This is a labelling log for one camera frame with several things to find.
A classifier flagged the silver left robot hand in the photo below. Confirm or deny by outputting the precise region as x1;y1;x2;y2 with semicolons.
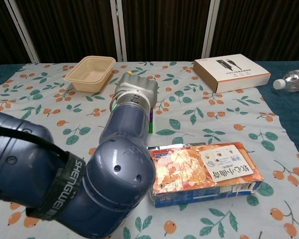
114;72;158;108

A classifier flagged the beige plastic food container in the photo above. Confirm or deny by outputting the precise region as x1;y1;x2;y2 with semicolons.
64;55;117;94

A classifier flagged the metal butter knife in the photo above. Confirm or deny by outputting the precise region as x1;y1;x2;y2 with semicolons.
148;141;207;151

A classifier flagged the floral fruit print tablecloth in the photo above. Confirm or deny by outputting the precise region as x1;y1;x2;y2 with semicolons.
0;60;299;239

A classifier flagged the orange cookie box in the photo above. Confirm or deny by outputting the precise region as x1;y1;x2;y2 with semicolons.
147;141;265;209

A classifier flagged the clear plastic water bottle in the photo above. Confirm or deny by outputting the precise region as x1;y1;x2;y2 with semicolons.
273;67;299;93

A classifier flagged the white frame post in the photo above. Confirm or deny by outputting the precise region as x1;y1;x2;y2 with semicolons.
4;0;40;63
201;0;220;61
110;0;128;62

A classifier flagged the white cable product box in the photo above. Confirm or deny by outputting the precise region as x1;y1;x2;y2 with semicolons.
192;53;272;94

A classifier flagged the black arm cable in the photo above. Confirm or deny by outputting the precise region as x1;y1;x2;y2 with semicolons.
0;123;68;160

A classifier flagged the black velcro cable strap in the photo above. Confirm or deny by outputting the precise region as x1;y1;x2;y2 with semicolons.
25;151;86;222

